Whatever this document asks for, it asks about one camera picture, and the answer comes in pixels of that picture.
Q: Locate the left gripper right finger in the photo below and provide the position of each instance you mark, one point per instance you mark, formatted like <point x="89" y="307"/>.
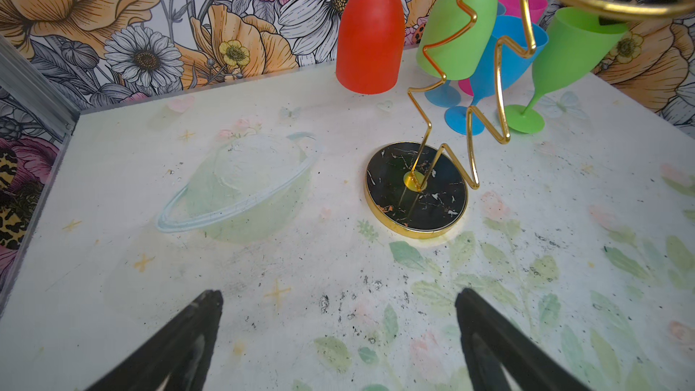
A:
<point x="494" y="349"/>

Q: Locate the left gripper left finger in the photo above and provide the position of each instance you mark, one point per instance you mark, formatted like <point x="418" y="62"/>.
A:
<point x="178" y="356"/>

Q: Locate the blue wine glass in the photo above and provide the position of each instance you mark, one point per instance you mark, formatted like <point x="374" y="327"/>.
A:
<point x="447" y="96"/>
<point x="512" y="66"/>

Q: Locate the red wine glass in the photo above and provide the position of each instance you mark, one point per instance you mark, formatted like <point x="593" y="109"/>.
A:
<point x="370" y="45"/>

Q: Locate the gold wire wine glass rack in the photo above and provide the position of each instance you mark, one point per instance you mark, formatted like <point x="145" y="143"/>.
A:
<point x="422" y="192"/>

